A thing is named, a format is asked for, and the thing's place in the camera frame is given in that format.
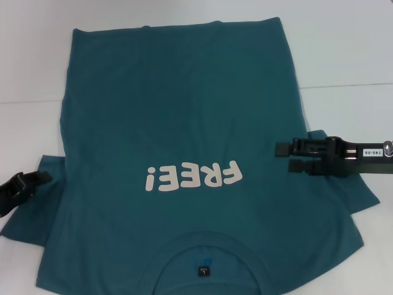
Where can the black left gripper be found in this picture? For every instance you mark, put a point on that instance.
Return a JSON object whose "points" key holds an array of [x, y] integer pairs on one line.
{"points": [[10, 192]]}

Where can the teal blue FREE t-shirt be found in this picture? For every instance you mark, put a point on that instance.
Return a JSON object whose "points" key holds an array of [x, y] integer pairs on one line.
{"points": [[184, 116]]}

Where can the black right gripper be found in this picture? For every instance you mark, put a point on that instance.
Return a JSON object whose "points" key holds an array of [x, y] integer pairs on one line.
{"points": [[362, 159]]}

